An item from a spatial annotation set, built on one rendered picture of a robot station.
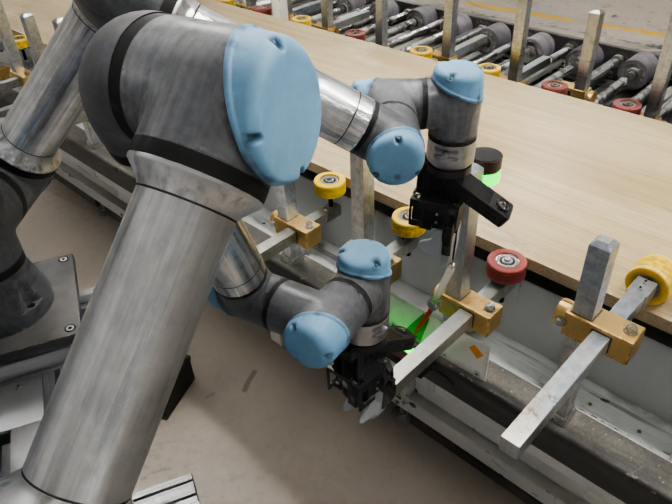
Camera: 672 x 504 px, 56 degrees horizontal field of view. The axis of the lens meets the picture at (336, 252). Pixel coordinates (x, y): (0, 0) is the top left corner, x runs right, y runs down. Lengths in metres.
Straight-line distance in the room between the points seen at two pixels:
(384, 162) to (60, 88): 0.48
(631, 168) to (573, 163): 0.14
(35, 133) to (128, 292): 0.59
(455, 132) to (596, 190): 0.70
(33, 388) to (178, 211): 0.68
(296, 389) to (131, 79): 1.81
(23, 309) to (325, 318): 0.50
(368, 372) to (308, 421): 1.18
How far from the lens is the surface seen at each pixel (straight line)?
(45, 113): 1.03
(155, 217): 0.49
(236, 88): 0.47
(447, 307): 1.29
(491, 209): 1.03
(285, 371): 2.32
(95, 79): 0.57
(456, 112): 0.95
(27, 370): 1.15
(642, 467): 1.30
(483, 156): 1.15
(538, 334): 1.52
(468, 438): 1.94
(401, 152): 0.80
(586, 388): 1.50
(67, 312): 1.09
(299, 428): 2.15
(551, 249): 1.38
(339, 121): 0.80
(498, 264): 1.31
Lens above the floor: 1.70
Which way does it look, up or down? 37 degrees down
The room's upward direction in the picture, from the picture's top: 3 degrees counter-clockwise
